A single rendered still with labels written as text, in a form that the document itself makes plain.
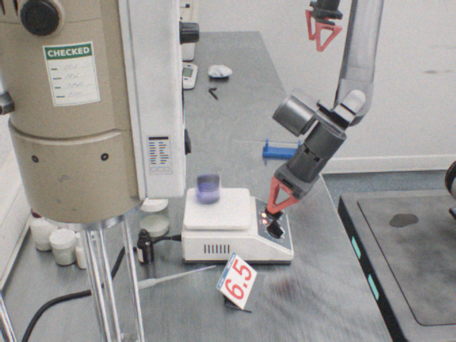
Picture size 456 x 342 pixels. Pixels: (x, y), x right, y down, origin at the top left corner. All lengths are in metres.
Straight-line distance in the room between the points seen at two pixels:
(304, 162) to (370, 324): 0.29
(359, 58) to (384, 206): 0.97
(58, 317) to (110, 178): 0.53
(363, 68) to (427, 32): 1.61
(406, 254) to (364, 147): 1.11
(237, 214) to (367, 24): 0.41
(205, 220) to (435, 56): 1.86
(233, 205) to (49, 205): 0.57
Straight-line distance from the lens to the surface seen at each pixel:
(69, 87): 0.34
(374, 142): 2.65
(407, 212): 1.81
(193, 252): 0.90
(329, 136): 0.86
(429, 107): 2.67
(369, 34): 0.94
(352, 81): 0.90
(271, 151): 1.25
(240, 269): 0.88
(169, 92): 0.34
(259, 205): 0.96
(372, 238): 1.66
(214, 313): 0.84
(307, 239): 0.99
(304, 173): 0.89
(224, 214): 0.90
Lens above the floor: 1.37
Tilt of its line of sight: 32 degrees down
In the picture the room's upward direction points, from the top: straight up
